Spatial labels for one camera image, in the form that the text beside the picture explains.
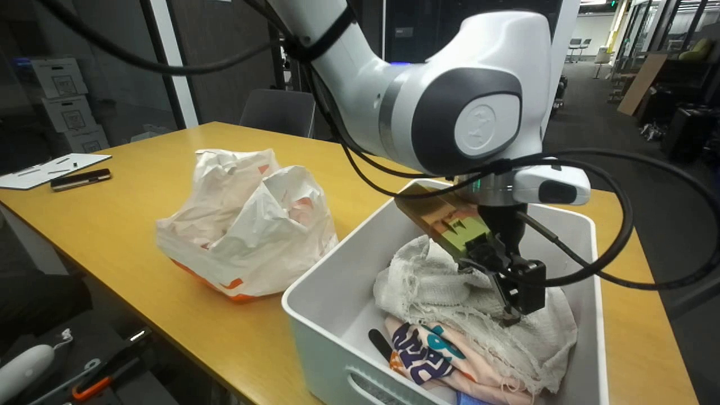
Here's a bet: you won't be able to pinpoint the leaning wooden board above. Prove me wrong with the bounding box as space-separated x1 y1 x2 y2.
616 51 670 118

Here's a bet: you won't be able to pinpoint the grey office chair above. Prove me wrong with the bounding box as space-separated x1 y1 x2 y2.
239 87 319 138

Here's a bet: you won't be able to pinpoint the peach shirt with blue print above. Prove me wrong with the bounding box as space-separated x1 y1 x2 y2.
380 313 543 401

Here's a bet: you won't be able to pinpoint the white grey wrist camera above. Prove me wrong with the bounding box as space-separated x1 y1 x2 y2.
513 163 595 208

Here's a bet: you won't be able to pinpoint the white glass wall post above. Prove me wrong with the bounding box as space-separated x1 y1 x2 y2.
147 0 200 129

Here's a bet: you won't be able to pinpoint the white plastic bag orange print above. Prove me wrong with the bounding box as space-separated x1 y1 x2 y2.
155 146 342 303

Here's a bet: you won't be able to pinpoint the black marker pen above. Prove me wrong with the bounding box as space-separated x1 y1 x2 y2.
50 165 116 194

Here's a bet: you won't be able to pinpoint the tan wooden mount plate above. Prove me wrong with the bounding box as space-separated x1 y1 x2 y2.
393 180 498 261

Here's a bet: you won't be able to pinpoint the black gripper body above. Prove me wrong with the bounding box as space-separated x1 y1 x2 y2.
476 201 532 264

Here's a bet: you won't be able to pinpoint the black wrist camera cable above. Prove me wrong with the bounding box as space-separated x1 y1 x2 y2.
516 147 720 295

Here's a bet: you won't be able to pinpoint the white plastic storage bin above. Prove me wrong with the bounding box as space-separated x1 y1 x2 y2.
280 177 612 405

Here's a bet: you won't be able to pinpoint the white paper sheets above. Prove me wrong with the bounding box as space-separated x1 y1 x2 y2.
0 151 113 191

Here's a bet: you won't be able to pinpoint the stacked grey boxes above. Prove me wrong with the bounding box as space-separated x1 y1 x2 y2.
30 56 111 153

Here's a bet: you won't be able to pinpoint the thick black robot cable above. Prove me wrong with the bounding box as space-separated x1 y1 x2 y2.
36 0 356 77

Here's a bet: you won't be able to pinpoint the white towel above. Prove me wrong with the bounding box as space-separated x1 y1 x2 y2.
372 234 580 396

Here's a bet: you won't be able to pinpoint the orange handled screwdriver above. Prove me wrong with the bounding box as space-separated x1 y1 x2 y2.
71 327 148 405

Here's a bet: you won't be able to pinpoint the light grey tool handle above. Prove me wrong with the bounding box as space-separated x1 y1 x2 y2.
0 325 76 405

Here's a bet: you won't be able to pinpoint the blue cloth item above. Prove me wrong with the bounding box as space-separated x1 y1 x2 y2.
452 389 491 405

